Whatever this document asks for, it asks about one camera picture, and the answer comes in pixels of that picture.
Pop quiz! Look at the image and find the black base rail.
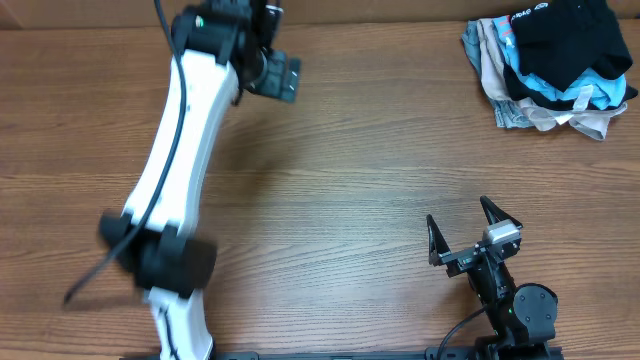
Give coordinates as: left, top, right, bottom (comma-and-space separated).
119, 345, 565, 360

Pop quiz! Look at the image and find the light blue printed t-shirt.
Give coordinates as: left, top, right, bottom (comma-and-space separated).
491, 15, 627, 111

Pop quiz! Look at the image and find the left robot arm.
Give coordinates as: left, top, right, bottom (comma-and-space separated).
99, 1, 301, 360

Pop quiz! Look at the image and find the black folded garment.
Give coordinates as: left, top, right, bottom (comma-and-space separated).
503, 65, 639, 111

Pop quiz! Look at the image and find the black t-shirt with logo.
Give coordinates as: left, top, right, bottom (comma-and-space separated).
510, 0, 633, 91

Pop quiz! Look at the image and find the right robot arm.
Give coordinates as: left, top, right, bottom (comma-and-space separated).
426, 196, 563, 359

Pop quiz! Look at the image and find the beige folded garment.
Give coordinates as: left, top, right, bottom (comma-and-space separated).
475, 19, 628, 141

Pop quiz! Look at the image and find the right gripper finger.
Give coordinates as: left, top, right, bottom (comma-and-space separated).
480, 195, 523, 229
426, 214, 450, 260

